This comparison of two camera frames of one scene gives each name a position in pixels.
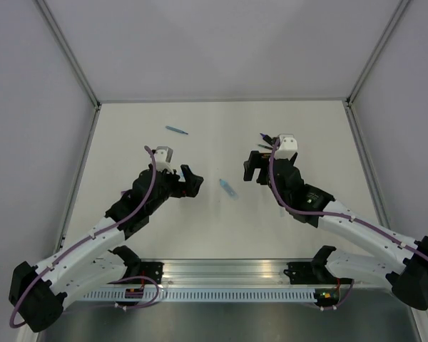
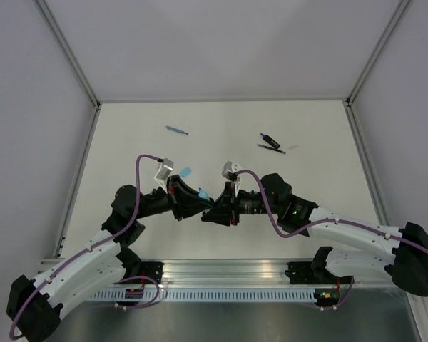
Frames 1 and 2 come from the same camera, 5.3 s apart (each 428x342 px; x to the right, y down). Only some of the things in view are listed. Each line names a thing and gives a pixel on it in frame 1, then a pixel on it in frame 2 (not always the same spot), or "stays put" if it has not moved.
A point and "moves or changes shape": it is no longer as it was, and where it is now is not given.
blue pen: [175, 130] stays put
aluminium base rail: [225, 272] stays put
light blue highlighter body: [229, 189] moves or changes shape
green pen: [265, 146] stays put
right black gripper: [255, 162] → [226, 210]
